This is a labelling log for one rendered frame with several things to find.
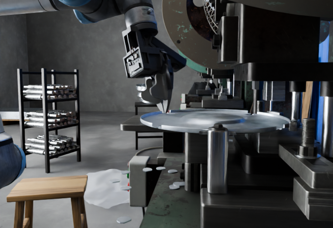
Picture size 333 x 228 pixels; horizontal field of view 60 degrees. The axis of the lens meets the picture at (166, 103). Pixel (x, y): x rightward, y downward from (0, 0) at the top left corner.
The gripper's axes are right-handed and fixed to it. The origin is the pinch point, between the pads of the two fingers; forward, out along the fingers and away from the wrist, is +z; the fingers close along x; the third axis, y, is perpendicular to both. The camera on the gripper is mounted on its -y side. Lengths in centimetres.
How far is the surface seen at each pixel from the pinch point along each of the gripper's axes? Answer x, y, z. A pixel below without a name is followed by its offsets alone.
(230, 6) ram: 21.8, -3.2, -15.0
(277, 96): 24.8, -5.7, 4.7
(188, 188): 9.4, 7.3, 17.8
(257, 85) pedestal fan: -22, -79, -11
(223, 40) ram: 22.7, 3.1, -6.8
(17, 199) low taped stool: -99, 13, 17
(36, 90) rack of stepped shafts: -219, -39, -70
